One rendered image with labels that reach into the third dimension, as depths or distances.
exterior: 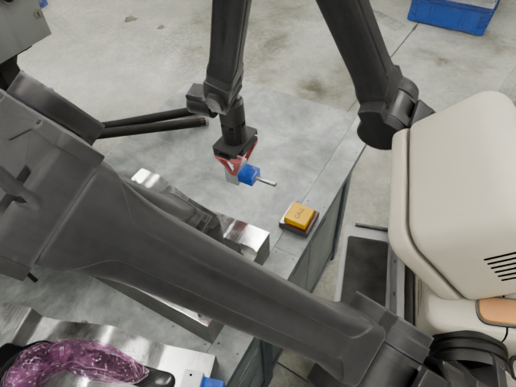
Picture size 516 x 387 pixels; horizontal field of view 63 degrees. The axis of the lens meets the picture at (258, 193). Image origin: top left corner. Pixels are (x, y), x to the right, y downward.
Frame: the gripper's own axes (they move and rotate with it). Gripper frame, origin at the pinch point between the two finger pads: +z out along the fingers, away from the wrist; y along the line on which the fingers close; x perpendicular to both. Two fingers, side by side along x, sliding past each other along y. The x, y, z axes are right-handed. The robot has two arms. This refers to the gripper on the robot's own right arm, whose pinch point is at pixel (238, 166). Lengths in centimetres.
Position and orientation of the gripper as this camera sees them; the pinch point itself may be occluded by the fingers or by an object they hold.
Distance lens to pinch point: 104.4
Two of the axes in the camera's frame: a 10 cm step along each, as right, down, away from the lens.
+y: -5.0, 6.7, -5.6
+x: 8.7, 3.4, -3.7
